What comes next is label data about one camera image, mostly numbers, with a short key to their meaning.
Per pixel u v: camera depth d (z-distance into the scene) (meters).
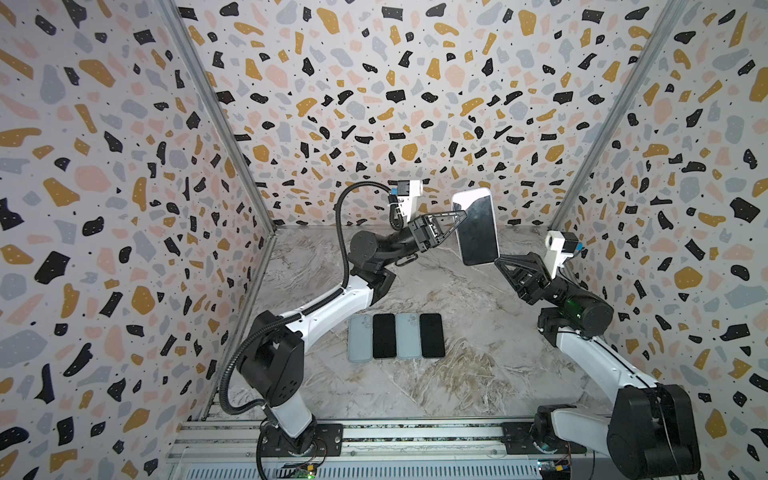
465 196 0.55
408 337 0.92
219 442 0.75
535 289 0.56
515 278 0.59
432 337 0.92
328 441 0.73
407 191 0.57
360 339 0.93
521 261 0.57
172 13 0.69
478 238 0.57
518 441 0.73
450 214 0.57
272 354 0.45
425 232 0.56
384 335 0.93
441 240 0.58
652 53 0.77
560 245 0.54
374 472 0.70
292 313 0.48
